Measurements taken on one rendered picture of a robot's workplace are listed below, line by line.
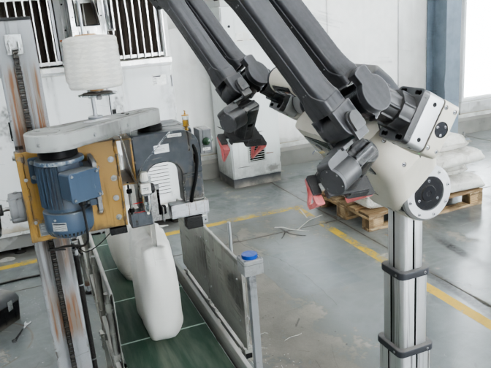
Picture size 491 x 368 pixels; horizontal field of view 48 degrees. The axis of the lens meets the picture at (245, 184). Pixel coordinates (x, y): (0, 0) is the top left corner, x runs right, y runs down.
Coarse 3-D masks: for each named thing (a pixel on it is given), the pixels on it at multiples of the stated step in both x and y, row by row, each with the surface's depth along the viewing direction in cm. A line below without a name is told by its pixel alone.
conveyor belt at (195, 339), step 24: (96, 240) 366; (120, 288) 295; (120, 312) 270; (192, 312) 264; (120, 336) 248; (144, 336) 247; (192, 336) 244; (144, 360) 229; (168, 360) 227; (192, 360) 226; (216, 360) 225
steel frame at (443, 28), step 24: (432, 0) 690; (456, 0) 663; (432, 24) 699; (456, 24) 671; (432, 48) 707; (456, 48) 680; (432, 72) 716; (456, 72) 688; (456, 96) 697; (456, 120) 706
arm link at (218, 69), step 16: (160, 0) 160; (176, 0) 159; (176, 16) 159; (192, 16) 160; (192, 32) 158; (192, 48) 160; (208, 48) 159; (208, 64) 159; (224, 64) 159; (224, 80) 157; (224, 96) 160; (240, 96) 159
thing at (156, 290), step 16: (144, 240) 235; (160, 240) 235; (144, 256) 230; (160, 256) 231; (144, 272) 232; (160, 272) 232; (176, 272) 238; (144, 288) 235; (160, 288) 233; (176, 288) 238; (144, 304) 237; (160, 304) 235; (176, 304) 239; (144, 320) 244; (160, 320) 237; (176, 320) 240; (160, 336) 240
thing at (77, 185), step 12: (84, 168) 167; (96, 168) 166; (60, 180) 164; (72, 180) 161; (84, 180) 163; (96, 180) 167; (72, 192) 161; (84, 192) 164; (96, 192) 167; (84, 204) 168
